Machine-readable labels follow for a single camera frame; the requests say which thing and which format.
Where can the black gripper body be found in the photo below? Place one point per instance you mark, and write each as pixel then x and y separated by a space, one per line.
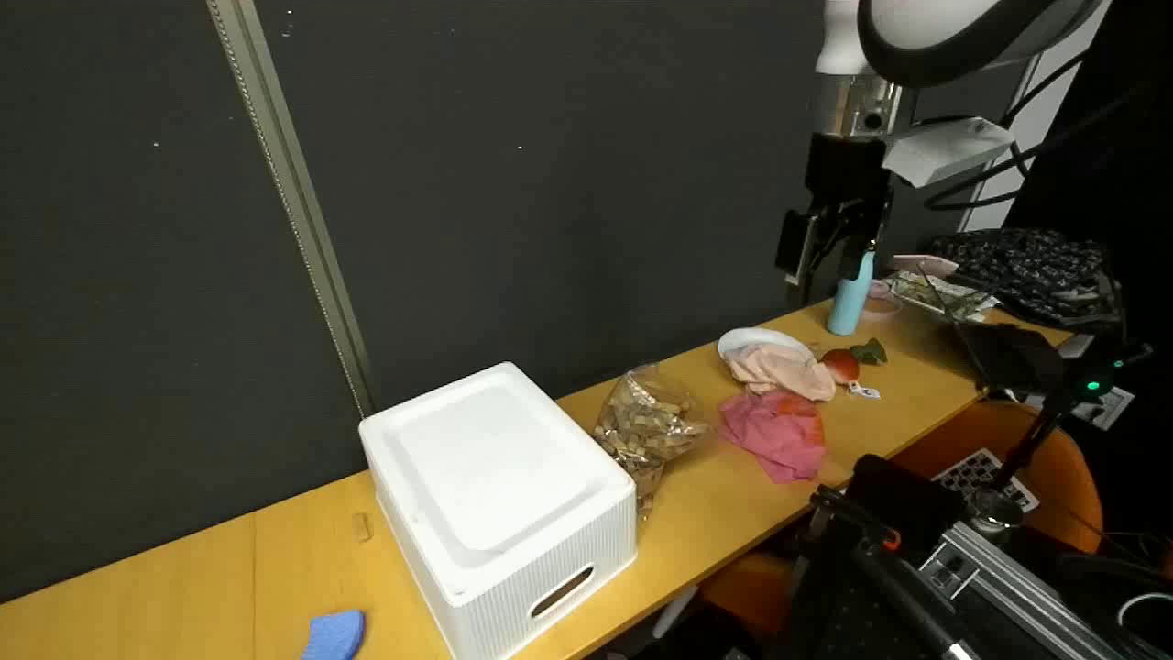
pixel 846 199

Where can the clear bag of rubber bands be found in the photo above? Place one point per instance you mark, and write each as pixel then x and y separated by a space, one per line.
pixel 646 424

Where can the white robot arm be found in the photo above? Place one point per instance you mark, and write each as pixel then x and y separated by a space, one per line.
pixel 871 56

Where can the white plastic tub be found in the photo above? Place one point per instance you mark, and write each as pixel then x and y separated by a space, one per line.
pixel 499 503

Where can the light blue bottle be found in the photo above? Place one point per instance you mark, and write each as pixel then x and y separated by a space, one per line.
pixel 850 298

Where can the red strawberry toy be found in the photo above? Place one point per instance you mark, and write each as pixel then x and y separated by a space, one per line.
pixel 850 361

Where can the black patterned cloth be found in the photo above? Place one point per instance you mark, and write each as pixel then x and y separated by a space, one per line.
pixel 1039 272

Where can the pink cloth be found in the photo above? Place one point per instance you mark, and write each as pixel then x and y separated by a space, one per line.
pixel 777 429

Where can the blue cloth piece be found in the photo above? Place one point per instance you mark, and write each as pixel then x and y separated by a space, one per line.
pixel 334 635

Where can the black camera tripod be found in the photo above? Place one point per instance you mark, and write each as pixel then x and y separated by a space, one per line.
pixel 1020 361

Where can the grey metal wall strip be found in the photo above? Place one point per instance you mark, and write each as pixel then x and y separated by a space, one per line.
pixel 249 60

